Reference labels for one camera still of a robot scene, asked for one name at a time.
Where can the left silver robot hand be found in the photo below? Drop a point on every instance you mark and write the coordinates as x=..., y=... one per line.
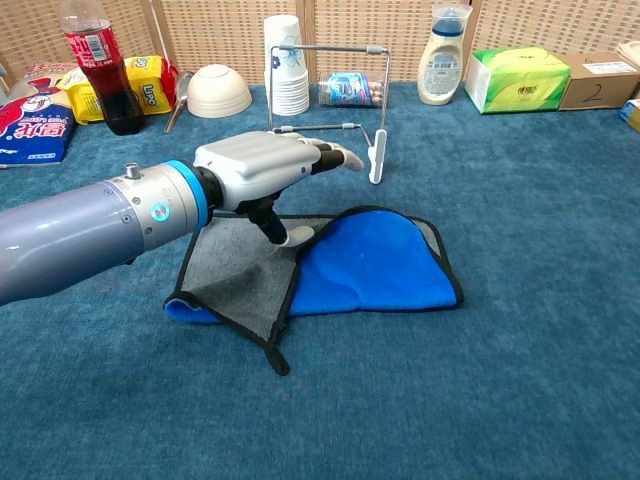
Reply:
x=255, y=160

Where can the grey and blue cloth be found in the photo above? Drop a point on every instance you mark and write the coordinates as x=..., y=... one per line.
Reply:
x=375, y=260

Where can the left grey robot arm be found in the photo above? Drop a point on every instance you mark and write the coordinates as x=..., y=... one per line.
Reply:
x=75, y=235

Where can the upturned cream bowl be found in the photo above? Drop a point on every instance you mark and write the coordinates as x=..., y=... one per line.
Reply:
x=217, y=95

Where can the stack of white paper cups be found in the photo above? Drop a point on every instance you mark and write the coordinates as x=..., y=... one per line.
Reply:
x=292, y=90

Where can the metal spoon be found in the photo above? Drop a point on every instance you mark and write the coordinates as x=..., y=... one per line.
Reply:
x=182, y=87

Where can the woven rattan folding screen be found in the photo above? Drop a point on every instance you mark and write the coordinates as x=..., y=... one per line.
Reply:
x=225, y=40

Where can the yellow Lipo snack pack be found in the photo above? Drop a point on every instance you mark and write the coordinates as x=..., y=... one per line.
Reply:
x=150, y=85

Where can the cola bottle with red label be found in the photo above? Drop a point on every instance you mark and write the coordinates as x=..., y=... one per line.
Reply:
x=107, y=90

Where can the white bottle with blue cap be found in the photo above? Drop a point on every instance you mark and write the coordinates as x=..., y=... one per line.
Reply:
x=440, y=65

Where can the red white blue cartoon bag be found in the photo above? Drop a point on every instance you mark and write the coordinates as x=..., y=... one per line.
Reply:
x=30, y=130

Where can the green tissue box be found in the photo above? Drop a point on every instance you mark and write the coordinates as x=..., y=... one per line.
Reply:
x=520, y=80

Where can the blue carpet table cover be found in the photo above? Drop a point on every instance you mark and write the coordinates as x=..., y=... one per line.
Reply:
x=500, y=375

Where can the brown cardboard box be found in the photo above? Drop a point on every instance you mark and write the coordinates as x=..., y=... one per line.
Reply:
x=595, y=85

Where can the beige lidded food container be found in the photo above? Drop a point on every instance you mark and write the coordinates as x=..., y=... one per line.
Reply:
x=631, y=52

